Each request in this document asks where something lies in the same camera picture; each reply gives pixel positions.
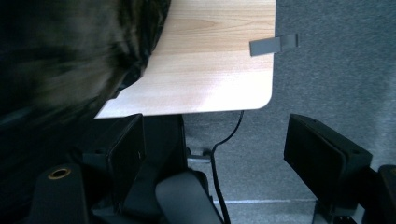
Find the black table leg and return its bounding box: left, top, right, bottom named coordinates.
left=142, top=114, right=189, bottom=178

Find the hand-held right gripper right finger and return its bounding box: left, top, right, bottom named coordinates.
left=283, top=113, right=374, bottom=210

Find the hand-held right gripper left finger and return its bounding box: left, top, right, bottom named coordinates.
left=81, top=113, right=147, bottom=214

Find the black plastic garbage bag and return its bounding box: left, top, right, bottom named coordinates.
left=0, top=0, right=173, bottom=132

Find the black cable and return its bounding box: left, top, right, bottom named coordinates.
left=210, top=109, right=246, bottom=224

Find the grey metal clamp bracket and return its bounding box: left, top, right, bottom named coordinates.
left=248, top=33, right=300, bottom=57

